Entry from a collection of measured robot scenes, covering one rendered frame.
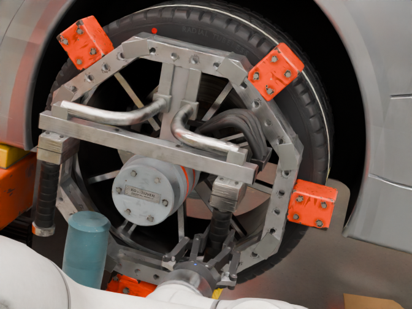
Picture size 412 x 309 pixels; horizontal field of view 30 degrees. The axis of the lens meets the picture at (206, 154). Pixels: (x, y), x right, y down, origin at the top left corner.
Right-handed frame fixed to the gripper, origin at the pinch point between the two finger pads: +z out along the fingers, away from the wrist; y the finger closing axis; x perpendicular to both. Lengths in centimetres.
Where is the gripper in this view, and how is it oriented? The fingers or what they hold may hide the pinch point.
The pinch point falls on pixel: (216, 240)
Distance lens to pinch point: 142.8
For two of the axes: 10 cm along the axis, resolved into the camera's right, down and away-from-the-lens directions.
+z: 2.5, -3.0, 9.2
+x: 1.7, -9.2, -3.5
